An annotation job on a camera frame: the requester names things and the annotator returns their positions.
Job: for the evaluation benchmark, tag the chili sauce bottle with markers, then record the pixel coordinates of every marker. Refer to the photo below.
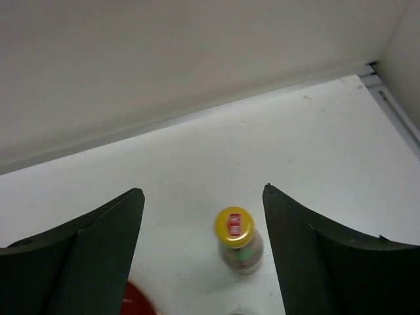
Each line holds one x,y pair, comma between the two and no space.
240,244

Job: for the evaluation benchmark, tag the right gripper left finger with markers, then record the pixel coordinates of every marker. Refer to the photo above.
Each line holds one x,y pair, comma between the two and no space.
79,267

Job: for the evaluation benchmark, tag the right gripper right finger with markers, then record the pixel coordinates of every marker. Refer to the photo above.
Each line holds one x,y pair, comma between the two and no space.
324,267

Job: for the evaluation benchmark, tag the red round tray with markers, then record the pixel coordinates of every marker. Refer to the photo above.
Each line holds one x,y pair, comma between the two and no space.
136,303

